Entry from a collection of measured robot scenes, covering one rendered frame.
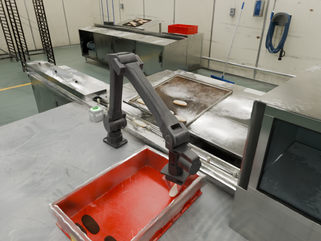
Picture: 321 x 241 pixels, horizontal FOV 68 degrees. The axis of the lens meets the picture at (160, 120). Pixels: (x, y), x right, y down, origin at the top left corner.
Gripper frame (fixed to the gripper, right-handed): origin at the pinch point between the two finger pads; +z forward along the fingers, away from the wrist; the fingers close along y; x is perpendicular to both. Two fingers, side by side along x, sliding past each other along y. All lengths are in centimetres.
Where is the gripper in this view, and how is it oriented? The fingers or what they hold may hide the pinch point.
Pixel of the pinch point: (175, 189)
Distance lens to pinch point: 98.6
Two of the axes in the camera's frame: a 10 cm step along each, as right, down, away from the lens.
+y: 8.6, 2.4, -4.6
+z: 0.0, 8.8, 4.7
